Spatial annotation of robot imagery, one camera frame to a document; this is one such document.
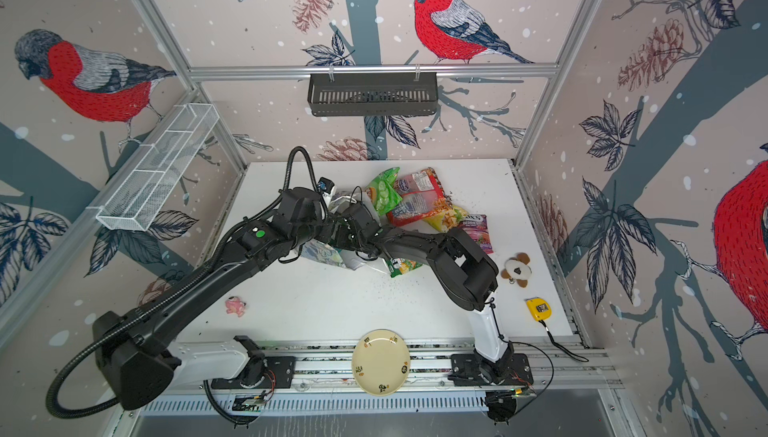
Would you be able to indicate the patterned paper gift bag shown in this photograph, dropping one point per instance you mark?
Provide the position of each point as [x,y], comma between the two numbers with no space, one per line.
[325,253]

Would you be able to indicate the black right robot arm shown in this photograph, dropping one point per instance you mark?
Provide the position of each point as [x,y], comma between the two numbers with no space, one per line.
[464,271]

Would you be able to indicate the purple candy snack bag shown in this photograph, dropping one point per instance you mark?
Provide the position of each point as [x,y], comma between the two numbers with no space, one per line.
[476,226]

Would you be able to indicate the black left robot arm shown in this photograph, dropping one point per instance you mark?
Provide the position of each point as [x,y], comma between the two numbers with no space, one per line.
[134,358]

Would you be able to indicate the yellow snack bag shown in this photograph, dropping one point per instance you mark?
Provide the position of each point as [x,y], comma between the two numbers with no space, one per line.
[447,218]

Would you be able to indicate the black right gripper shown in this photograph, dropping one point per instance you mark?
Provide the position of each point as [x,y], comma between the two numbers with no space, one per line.
[343,233]

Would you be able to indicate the small pink toy figure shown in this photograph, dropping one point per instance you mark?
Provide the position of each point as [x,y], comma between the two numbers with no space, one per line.
[236,306]

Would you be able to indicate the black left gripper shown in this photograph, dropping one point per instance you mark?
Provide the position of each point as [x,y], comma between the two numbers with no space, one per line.
[324,234]

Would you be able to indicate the yellow tape measure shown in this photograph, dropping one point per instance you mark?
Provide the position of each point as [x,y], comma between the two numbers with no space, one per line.
[539,308]

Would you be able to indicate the red snack bag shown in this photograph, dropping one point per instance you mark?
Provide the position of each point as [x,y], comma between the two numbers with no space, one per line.
[422,196]

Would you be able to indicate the horizontal aluminium frame bar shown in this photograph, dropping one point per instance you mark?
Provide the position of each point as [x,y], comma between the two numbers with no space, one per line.
[244,73]

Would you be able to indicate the black hanging wall basket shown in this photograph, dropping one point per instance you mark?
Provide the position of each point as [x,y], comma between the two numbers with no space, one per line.
[373,94]

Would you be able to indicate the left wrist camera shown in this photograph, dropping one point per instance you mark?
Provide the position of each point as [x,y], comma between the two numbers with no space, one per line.
[326,186]

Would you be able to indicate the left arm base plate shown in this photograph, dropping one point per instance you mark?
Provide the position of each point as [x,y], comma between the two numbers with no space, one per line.
[270,372]

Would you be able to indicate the white wire mesh shelf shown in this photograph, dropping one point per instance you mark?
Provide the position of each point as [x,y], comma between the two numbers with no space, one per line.
[162,162]

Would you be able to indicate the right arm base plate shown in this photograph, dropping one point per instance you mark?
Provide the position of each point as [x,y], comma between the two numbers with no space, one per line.
[472,370]

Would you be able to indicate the brown white plush toy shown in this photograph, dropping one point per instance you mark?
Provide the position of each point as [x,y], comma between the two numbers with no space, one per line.
[517,270]

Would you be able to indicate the green Fox's candy bag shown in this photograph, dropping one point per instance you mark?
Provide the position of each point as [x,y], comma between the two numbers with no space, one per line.
[398,267]

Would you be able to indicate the cream ceramic plate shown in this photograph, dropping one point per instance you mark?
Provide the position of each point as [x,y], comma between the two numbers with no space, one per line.
[381,362]

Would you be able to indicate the bright green snack bag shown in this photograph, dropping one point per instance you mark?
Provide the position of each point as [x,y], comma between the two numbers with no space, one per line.
[382,193]

